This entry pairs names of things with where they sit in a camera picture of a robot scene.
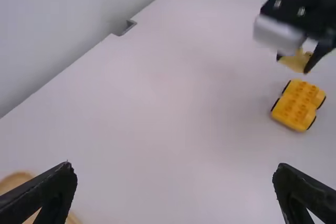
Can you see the yellow toy car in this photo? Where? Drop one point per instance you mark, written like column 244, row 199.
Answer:
column 296, row 106

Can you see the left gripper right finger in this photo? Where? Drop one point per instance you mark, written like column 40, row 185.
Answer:
column 302, row 190

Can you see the pale yellow toy brick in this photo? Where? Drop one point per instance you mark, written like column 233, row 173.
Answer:
column 294, row 62

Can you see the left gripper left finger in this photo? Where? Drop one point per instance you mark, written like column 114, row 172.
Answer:
column 52, row 187

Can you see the tan tray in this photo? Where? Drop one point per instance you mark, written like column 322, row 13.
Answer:
column 15, row 178

